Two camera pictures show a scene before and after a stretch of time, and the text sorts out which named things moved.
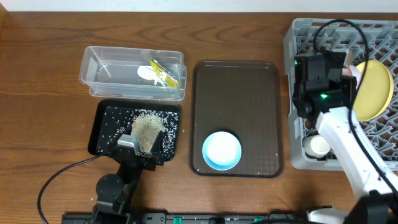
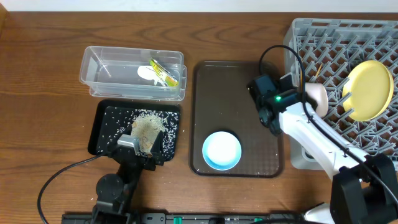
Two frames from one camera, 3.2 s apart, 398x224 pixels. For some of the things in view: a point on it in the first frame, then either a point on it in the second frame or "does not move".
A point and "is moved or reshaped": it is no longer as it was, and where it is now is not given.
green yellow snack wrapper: [168, 79] does not move
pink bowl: [352, 71] is moved or reshaped
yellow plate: [375, 92] does not move
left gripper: [137, 157] does not move
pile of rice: [147, 129] does not move
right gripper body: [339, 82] -> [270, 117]
